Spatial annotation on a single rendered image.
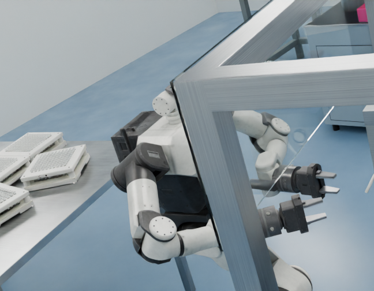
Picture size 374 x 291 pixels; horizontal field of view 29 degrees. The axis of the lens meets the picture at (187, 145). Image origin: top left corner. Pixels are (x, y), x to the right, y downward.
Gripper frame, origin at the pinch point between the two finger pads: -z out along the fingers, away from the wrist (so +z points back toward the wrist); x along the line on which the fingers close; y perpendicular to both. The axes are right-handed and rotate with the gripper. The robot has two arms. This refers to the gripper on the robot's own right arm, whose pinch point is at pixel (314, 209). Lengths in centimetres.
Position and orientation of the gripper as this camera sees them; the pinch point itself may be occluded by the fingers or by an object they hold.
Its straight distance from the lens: 217.4
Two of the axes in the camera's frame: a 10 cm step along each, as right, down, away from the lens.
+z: -9.6, 2.6, 0.7
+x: 2.7, 8.8, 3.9
